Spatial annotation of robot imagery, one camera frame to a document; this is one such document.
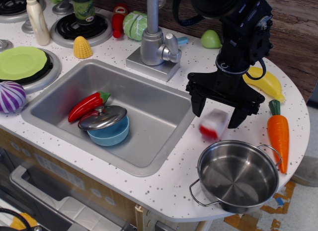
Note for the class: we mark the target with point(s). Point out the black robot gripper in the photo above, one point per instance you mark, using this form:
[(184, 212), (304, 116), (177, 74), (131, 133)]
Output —
[(226, 85)]

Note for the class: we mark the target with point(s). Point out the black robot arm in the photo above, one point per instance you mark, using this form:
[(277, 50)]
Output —
[(245, 31)]

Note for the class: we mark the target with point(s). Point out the stainless steel pan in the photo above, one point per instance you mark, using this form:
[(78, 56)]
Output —
[(238, 176)]

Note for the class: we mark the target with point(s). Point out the yellow toy banana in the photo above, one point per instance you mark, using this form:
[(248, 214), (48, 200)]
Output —
[(269, 83)]

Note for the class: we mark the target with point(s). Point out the silver sink basin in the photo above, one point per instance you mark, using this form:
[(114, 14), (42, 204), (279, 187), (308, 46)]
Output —
[(159, 115)]

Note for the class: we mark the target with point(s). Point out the orange toy carrot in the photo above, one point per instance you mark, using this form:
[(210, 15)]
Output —
[(278, 133)]

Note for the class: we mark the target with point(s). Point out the green toy pear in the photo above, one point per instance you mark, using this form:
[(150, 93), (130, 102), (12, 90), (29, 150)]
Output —
[(210, 39)]

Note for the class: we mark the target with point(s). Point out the silver toy faucet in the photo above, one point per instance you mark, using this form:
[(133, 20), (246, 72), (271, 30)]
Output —
[(159, 55)]

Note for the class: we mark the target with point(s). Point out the blue toy bowl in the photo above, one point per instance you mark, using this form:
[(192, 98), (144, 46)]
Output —
[(111, 135)]

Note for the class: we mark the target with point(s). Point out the steel pot lid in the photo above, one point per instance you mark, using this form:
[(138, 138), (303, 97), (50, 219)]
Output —
[(102, 117)]

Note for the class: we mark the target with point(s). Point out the green toy cabbage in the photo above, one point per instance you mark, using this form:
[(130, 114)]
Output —
[(134, 25)]

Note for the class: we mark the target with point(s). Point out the red toy chili pepper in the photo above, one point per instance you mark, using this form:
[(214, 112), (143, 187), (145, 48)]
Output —
[(88, 104)]

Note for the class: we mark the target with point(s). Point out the red toy ketchup bottle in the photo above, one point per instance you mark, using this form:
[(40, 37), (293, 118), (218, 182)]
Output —
[(119, 13)]

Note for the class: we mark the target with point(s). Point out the yellow toy corn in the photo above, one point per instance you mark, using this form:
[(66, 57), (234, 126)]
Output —
[(82, 48)]

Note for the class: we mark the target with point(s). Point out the green toy can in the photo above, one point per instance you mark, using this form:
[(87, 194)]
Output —
[(84, 11)]

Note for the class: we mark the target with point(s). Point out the back right stove burner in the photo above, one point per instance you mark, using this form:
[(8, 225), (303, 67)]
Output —
[(65, 30)]

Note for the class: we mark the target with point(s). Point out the stove burner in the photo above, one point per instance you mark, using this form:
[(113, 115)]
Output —
[(48, 78), (65, 30), (12, 11)]

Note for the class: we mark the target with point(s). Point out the front stove burner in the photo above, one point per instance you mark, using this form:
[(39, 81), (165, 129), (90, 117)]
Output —
[(48, 78)]

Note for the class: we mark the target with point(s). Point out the silver stove knob top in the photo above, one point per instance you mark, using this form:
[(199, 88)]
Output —
[(63, 8)]

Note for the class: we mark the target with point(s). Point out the silver stove knob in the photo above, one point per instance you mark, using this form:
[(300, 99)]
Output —
[(5, 44), (27, 27), (63, 8)]

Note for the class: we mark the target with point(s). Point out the white toy bottle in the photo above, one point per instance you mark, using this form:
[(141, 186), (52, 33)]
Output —
[(38, 23)]

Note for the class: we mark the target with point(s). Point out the green toy plate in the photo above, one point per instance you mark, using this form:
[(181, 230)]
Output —
[(23, 64)]

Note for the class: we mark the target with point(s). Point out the purple toy onion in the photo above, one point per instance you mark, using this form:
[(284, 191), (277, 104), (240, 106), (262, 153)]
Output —
[(12, 96)]

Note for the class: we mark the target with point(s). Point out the silver stove knob left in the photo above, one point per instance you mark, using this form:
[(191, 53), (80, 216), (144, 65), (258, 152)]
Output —
[(5, 44)]

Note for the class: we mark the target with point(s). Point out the back left stove burner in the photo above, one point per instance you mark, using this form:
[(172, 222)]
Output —
[(12, 11)]

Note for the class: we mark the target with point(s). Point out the oven door handle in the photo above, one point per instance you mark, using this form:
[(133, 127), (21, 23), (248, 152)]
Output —
[(45, 200)]

